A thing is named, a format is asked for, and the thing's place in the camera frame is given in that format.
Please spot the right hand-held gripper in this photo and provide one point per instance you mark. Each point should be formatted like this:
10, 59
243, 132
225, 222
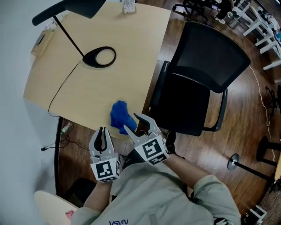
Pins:
151, 150

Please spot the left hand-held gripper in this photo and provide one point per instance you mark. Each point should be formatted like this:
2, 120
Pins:
105, 169

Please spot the blue cloth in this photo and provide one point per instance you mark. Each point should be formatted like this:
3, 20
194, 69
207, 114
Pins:
119, 114

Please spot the person's left forearm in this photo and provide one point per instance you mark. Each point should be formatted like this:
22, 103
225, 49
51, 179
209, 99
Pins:
96, 195

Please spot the person's right forearm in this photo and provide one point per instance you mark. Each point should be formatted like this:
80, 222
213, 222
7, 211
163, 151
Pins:
182, 169

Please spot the person's black trousers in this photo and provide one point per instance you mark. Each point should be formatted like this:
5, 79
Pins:
131, 157

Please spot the person's black shoe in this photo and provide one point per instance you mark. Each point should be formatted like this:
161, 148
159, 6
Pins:
170, 142

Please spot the clear plastic bottle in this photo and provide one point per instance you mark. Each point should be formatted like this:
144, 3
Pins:
65, 128

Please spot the person's grey-green sweatshirt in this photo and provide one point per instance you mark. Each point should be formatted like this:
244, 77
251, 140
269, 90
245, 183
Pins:
149, 193

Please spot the pink crumpled item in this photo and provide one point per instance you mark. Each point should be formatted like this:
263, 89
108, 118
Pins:
70, 215

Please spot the black desk lamp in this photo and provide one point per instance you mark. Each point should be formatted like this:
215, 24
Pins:
90, 59

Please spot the black pole with round base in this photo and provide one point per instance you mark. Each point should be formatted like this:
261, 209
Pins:
233, 161

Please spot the wooden tissue box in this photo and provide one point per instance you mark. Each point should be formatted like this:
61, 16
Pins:
41, 46

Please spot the white card holder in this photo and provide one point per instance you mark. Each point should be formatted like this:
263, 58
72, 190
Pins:
129, 6

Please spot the small white device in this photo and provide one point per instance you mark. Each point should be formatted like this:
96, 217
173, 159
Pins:
51, 25

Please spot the black background office chair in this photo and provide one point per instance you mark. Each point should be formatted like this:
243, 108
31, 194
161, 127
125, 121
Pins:
193, 6

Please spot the black tripod base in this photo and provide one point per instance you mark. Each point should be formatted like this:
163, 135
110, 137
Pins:
274, 99

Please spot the white metal desk frames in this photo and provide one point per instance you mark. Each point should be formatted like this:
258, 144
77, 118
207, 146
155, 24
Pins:
264, 42

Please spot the white frame rack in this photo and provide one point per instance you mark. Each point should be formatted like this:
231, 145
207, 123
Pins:
256, 214

